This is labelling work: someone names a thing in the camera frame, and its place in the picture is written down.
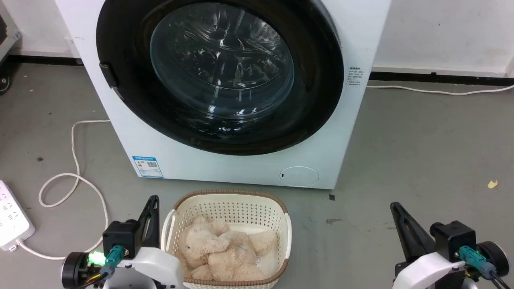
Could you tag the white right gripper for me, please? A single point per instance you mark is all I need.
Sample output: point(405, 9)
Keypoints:
point(429, 273)

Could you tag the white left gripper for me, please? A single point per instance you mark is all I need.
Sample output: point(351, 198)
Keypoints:
point(156, 267)

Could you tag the white front-load washing machine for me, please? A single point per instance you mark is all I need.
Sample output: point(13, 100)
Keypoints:
point(120, 132)

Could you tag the round black glass washer door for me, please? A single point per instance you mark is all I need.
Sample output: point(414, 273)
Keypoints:
point(313, 100)

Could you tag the blue energy label sticker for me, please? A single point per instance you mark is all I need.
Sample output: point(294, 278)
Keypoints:
point(147, 166)

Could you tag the cream woven-rim laundry basket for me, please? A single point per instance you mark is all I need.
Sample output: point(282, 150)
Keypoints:
point(225, 202)

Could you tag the beige plush teddy bear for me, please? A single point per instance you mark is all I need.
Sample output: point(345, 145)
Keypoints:
point(225, 251)

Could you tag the yellow paper scrap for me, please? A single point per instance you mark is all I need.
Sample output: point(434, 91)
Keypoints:
point(492, 184)

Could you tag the round white filter cover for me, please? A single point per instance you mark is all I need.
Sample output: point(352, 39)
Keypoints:
point(299, 176)

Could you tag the white power strip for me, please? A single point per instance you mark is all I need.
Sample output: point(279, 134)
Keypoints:
point(12, 218)

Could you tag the black text warning sticker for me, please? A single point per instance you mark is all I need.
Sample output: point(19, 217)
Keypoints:
point(355, 76)

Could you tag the grey wheeled cart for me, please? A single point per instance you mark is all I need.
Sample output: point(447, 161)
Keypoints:
point(8, 42)

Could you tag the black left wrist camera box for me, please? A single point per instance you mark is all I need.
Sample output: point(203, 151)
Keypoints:
point(120, 237)

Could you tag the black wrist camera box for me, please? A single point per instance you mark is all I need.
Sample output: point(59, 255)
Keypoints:
point(120, 237)
point(453, 237)

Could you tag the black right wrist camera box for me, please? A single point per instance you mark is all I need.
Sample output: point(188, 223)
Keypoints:
point(453, 237)

